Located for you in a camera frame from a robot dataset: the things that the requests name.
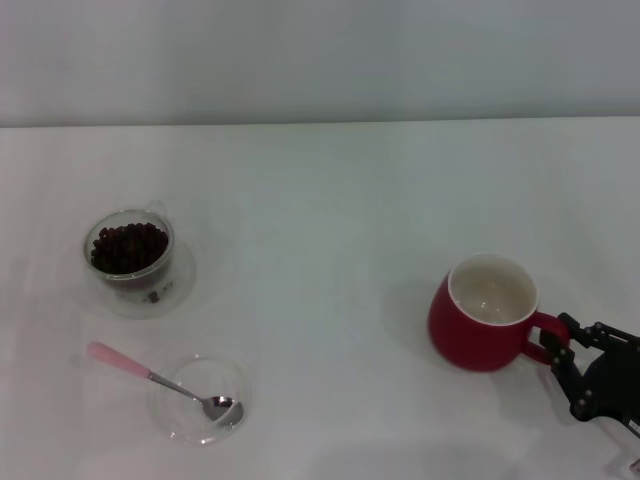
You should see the pink handled metal spoon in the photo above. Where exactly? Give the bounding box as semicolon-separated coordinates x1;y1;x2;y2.
87;341;245;423

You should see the clear glass cup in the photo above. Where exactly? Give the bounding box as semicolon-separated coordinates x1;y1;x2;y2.
82;198;198;321

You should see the red mug white inside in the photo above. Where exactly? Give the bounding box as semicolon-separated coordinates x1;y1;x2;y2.
427;252;571;374

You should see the clear glass lid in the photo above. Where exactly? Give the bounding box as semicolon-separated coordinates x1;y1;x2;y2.
146;352;254;448

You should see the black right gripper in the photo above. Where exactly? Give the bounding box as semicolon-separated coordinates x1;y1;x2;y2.
538;312;640;439

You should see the pile of coffee beans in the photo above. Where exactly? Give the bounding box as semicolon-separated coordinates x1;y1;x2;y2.
90;222;170;276

